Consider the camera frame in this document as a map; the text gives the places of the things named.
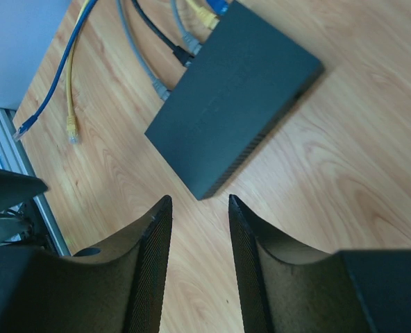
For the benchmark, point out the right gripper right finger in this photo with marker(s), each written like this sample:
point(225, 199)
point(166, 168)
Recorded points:
point(287, 286)

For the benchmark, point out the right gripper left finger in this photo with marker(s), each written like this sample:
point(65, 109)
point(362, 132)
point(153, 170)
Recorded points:
point(116, 285)

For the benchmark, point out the black network switch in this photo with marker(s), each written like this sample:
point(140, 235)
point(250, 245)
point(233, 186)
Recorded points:
point(245, 79)

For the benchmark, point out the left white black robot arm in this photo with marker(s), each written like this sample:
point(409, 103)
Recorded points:
point(15, 189)

